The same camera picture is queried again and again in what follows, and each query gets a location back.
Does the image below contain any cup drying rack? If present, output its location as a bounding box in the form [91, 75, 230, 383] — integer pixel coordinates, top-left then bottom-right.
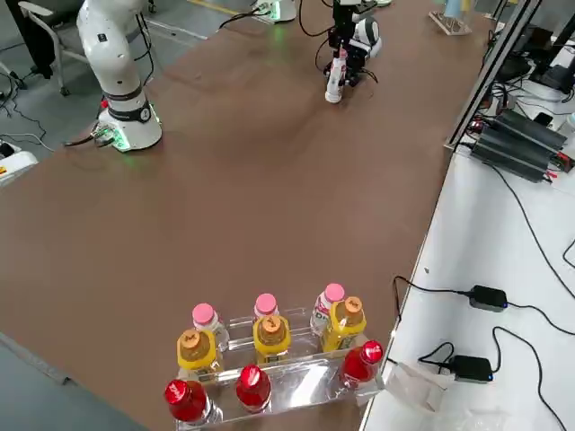
[428, 7, 473, 37]

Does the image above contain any black power adapter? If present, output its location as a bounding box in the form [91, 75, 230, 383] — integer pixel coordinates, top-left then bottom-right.
[468, 284, 509, 312]
[447, 354, 494, 385]

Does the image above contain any white drink bottle pink label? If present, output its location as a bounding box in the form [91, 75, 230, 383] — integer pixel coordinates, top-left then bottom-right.
[323, 56, 350, 105]

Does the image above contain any black monitor stand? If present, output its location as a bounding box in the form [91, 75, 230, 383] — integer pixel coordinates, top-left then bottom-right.
[527, 0, 575, 94]

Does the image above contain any aluminium camera post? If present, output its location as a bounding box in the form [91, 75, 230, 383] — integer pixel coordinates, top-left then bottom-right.
[443, 0, 539, 153]

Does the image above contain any black power supply box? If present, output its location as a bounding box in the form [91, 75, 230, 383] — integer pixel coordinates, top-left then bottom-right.
[492, 109, 571, 156]
[469, 128, 556, 184]

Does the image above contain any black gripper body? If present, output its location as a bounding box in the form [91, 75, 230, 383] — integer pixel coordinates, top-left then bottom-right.
[348, 43, 370, 70]
[332, 2, 358, 36]

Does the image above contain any grey metal chair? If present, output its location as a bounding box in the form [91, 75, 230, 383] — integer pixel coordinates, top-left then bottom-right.
[16, 0, 89, 98]

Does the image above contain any yellow juice bottle orange cap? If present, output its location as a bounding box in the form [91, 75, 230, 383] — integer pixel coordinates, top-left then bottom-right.
[317, 295, 368, 355]
[252, 314, 293, 365]
[175, 328, 222, 383]

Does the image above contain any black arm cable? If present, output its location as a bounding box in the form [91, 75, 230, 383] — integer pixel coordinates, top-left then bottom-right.
[133, 0, 157, 87]
[297, 0, 382, 87]

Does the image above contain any clear plastic bag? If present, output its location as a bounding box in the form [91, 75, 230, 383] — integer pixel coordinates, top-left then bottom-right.
[384, 358, 456, 415]
[426, 403, 529, 431]

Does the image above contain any black base cable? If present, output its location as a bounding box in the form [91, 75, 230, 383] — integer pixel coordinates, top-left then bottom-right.
[64, 128, 111, 148]
[217, 3, 270, 31]

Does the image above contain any red drink bottle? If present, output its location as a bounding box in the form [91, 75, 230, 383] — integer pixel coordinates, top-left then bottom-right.
[163, 378, 225, 427]
[338, 339, 385, 392]
[234, 364, 274, 415]

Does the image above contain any white control box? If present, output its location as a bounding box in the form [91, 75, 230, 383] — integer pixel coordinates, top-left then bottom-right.
[0, 137, 40, 189]

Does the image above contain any black adapter cable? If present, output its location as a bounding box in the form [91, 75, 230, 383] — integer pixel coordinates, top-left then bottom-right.
[393, 274, 575, 338]
[417, 326, 575, 431]

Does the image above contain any white shelf bottle pink cap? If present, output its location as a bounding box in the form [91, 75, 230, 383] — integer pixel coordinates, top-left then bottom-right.
[252, 293, 280, 322]
[191, 302, 231, 352]
[308, 282, 347, 342]

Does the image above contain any dark office chair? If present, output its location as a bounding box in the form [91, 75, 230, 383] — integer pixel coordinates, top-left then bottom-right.
[0, 0, 54, 81]

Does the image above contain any clear acrylic bottle shelf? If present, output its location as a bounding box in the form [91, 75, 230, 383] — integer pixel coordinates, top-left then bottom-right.
[172, 304, 388, 431]

